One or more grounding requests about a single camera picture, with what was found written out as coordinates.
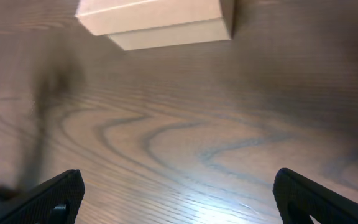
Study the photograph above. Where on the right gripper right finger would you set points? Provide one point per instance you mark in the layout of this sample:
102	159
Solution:
301	200

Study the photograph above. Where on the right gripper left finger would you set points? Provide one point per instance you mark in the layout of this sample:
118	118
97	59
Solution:
57	200

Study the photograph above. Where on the cardboard box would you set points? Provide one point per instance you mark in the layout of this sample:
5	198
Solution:
144	24

